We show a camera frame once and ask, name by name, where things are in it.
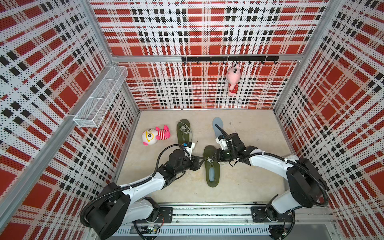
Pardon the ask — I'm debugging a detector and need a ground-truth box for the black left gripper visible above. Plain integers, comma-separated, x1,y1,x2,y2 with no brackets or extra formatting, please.
174,154,205,175

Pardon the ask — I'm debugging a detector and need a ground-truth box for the black hook rail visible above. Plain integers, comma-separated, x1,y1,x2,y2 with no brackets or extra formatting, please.
181,56,280,63

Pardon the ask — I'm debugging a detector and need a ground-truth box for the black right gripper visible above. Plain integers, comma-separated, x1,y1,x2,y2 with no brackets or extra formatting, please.
208,148,237,163

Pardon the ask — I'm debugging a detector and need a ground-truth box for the green shoe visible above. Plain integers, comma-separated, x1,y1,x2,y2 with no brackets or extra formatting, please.
177,119,193,145
204,146,220,188

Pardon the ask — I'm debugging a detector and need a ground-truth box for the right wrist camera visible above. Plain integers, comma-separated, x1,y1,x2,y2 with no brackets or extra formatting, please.
216,135,229,151

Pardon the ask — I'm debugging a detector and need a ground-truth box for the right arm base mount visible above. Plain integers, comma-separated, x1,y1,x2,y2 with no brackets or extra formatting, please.
251,206,293,223

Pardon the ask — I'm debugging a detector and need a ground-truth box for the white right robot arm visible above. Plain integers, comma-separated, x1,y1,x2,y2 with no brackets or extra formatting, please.
214,133,330,219

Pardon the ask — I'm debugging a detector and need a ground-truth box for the pink hanging plush toy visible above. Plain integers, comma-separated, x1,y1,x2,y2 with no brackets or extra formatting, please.
226,64,241,97

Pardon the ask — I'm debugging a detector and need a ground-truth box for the white penguin plush toy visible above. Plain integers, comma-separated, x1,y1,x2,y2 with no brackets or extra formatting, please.
142,125,171,146

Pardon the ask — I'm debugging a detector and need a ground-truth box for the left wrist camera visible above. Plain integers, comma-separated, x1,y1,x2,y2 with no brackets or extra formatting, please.
182,142,195,156

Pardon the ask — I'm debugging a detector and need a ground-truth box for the white wire mesh basket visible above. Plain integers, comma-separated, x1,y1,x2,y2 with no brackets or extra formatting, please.
74,66,128,128

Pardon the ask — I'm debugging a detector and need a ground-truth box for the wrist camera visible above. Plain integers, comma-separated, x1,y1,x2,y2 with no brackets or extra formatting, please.
182,142,195,156
216,135,229,151

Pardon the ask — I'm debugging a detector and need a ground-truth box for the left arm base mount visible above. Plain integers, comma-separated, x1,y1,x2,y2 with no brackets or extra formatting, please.
136,207,174,224

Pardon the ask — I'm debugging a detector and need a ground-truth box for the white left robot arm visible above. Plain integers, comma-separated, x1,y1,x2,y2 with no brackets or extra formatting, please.
80,144,204,240

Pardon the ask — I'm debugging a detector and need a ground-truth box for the light blue insole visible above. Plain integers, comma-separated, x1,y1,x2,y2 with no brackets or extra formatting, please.
212,117,224,139

